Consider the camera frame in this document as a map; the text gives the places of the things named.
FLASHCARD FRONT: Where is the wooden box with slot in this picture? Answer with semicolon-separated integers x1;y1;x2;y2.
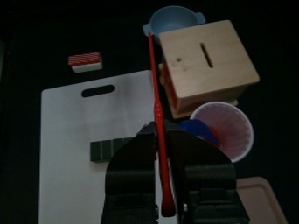
158;19;262;120

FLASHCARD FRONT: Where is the red white nigiri sushi toy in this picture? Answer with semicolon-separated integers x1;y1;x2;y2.
67;52;104;74

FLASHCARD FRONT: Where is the red plastic toy knife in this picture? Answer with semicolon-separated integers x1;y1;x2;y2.
147;31;178;218

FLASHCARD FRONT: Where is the dark green sushi roll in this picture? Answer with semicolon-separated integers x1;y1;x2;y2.
88;137;135;163

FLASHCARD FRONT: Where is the pink plastic lid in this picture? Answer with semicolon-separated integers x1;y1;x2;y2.
235;176;290;224

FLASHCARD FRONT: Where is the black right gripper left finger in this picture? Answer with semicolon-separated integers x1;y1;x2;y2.
100;121;160;224

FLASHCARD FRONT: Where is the blue plastic toy piece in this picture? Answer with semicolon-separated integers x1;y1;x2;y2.
178;118;220;147

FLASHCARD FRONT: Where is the light blue toy pot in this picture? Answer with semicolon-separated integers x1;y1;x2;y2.
142;5;207;39

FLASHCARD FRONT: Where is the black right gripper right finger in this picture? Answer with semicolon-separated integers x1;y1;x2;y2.
163;118;251;224

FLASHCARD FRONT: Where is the white plastic cutting board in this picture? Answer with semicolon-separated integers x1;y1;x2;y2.
38;69;182;224

